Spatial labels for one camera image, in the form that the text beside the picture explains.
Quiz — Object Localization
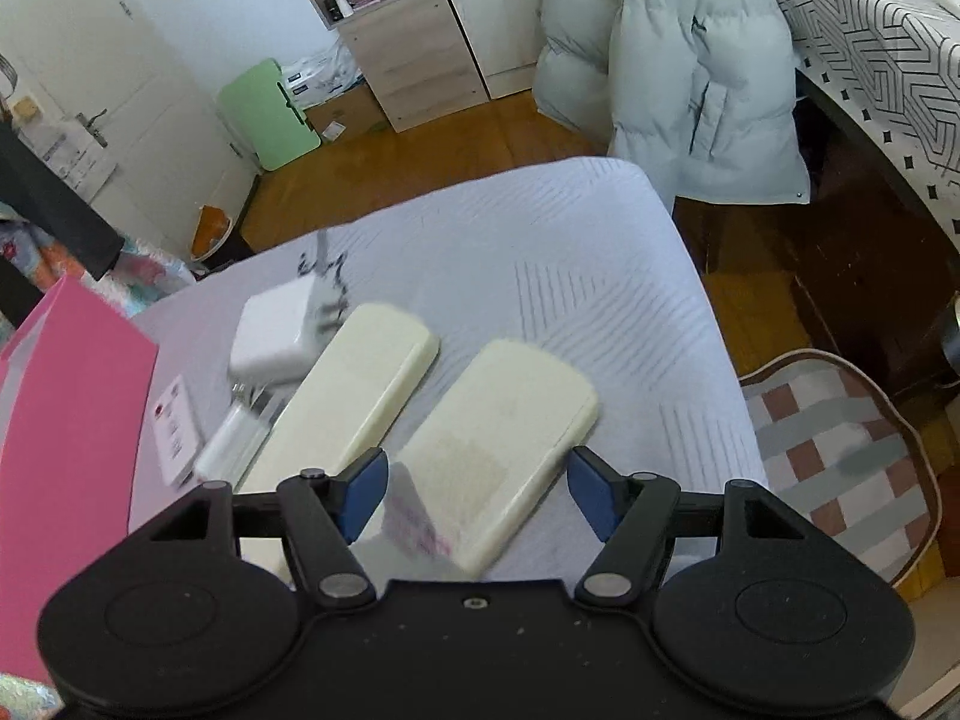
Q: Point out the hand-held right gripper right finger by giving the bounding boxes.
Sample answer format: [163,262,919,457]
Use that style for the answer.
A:
[568,446,833,607]

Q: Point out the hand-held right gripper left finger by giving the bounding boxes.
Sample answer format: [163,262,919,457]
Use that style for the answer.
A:
[127,448,389,608]

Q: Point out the wide cream remote control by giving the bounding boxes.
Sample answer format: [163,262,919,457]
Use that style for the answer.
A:
[388,337,602,576]

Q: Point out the small white charger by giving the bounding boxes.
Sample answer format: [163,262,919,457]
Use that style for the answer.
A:
[197,381,287,482]

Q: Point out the white cube charger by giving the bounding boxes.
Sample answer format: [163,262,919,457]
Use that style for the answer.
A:
[228,231,347,385]

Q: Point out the thin white remote control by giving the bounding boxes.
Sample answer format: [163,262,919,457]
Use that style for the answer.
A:
[152,373,201,486]

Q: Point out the pink cardboard box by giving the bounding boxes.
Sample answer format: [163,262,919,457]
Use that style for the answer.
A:
[0,273,161,685]

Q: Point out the checked seat cushion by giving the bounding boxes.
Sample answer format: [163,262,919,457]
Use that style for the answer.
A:
[738,348,944,587]

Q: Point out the bin with orange bag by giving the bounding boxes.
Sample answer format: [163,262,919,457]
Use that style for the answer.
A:
[190,205,257,272]

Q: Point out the floral quilt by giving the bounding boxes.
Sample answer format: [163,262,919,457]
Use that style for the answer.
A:
[0,219,197,320]

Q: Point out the dark wooden table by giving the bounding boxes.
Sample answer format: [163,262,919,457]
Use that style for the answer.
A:
[791,66,960,410]

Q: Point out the brown cardboard box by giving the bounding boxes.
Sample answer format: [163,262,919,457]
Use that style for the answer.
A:
[303,85,392,143]

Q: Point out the green folding stool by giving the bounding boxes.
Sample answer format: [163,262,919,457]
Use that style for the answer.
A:
[217,58,317,173]

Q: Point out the white and blue plastic packages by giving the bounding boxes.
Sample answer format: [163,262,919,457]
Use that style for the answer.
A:
[284,43,358,110]

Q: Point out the black hanging garment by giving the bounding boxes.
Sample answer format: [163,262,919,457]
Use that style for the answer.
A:
[0,122,126,332]

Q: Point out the grey puffer jacket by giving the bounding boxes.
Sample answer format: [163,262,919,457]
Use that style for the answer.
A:
[532,0,812,205]

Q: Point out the wooden shelf cabinet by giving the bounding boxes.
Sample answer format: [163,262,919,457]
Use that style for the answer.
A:
[273,0,490,134]

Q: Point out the white door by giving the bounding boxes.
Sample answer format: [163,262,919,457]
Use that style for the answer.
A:
[0,0,257,260]

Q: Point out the light wooden wardrobe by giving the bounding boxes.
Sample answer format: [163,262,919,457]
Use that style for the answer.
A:
[423,0,557,100]

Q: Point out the geometric patterned tablecloth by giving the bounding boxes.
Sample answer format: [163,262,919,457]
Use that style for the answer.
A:
[753,0,960,235]

